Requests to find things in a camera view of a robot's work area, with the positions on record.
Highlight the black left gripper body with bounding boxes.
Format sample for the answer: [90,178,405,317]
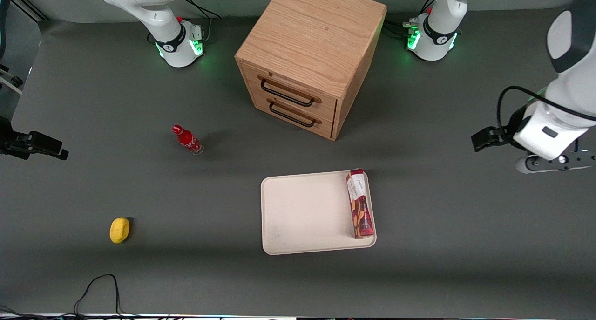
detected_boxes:
[500,107,532,147]

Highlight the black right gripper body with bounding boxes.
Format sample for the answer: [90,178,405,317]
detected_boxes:
[0,117,30,160]

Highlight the red tartan shortbread cookie box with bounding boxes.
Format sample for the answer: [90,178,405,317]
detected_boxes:
[345,169,375,240]

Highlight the cream plastic tray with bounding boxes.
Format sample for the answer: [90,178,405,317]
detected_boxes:
[260,170,377,256]

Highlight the yellow lemon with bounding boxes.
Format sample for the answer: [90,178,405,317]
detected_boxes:
[109,217,131,245]

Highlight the red cola bottle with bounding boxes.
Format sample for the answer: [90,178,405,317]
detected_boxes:
[172,124,204,156]

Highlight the wooden drawer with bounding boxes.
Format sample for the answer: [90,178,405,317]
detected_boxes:
[238,61,338,121]
[249,93,335,140]

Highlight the wooden drawer cabinet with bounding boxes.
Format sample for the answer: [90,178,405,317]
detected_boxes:
[235,0,388,142]

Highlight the aluminium frame rail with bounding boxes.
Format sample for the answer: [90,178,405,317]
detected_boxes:
[11,0,50,22]

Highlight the black left arm base cable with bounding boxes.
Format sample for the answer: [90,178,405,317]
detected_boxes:
[384,0,436,37]

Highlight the black arm base cable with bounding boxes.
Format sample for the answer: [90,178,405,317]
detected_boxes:
[384,0,436,37]
[177,0,222,20]

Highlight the black looped table cable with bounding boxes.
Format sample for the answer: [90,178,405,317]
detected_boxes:
[74,274,140,319]

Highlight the black metal drawer handle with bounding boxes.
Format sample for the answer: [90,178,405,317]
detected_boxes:
[258,75,322,108]
[267,98,323,128]

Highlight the black right arm base cable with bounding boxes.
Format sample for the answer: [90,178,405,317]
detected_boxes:
[177,0,222,20]

